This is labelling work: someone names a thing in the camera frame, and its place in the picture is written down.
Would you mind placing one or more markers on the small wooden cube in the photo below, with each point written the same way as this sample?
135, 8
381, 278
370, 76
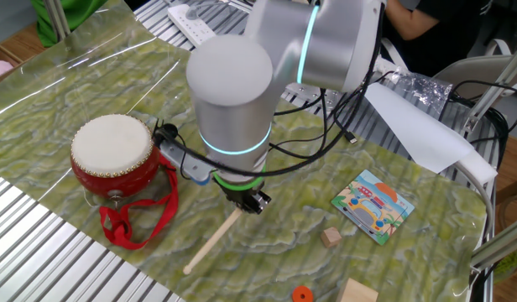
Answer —
330, 237

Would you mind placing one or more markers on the white paper sheet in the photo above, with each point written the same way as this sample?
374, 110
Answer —
418, 130

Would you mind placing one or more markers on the green marble pattern mat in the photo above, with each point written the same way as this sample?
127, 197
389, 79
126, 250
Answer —
304, 251

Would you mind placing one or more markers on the wrist camera silver bracket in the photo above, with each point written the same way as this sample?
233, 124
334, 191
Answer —
183, 161

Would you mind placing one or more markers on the clear plastic bag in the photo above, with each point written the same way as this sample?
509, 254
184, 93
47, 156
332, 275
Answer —
426, 90

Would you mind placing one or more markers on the aluminium frame post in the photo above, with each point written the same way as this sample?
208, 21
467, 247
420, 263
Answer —
502, 245
493, 88
57, 21

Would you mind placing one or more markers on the bus picture puzzle board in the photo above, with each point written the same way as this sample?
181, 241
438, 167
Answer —
372, 207

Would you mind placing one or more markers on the grey white chair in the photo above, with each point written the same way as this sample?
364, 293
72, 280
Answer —
472, 71

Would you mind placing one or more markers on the red drum white skin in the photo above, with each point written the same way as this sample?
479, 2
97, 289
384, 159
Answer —
111, 147

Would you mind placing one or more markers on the large wooden block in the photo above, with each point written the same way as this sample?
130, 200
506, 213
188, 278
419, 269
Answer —
357, 293

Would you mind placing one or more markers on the pale wooden drumstick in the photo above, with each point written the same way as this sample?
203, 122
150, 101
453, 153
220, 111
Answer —
212, 241

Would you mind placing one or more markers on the person in black shirt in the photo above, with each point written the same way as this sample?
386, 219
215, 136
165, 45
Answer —
447, 33

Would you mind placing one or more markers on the white power strip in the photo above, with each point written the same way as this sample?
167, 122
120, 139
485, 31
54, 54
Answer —
191, 25

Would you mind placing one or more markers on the pink soft item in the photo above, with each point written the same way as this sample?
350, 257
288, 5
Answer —
0, 69

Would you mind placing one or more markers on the silver robot mounting plate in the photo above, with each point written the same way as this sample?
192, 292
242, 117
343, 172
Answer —
309, 94

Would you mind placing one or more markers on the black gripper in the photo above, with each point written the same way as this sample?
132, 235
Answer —
241, 195

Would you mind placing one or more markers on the green cloth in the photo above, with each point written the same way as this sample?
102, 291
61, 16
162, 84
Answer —
82, 12

